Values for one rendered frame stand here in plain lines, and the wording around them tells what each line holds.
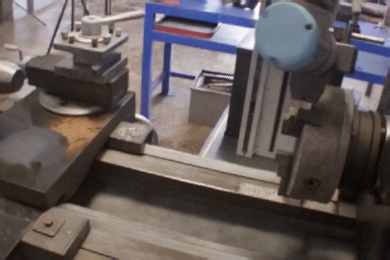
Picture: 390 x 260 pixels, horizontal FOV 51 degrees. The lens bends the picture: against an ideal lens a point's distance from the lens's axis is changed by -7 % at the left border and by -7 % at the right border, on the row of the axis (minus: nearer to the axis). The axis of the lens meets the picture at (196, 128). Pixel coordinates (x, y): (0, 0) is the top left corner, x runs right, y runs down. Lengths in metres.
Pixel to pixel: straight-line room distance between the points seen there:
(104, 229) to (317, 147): 0.52
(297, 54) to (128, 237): 0.61
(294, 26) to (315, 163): 0.32
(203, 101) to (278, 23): 2.45
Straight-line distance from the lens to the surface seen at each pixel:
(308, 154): 0.82
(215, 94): 2.99
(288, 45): 0.59
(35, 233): 0.98
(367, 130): 0.88
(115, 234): 1.02
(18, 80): 1.14
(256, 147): 2.26
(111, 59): 1.24
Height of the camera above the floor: 1.55
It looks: 30 degrees down
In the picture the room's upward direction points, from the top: 6 degrees clockwise
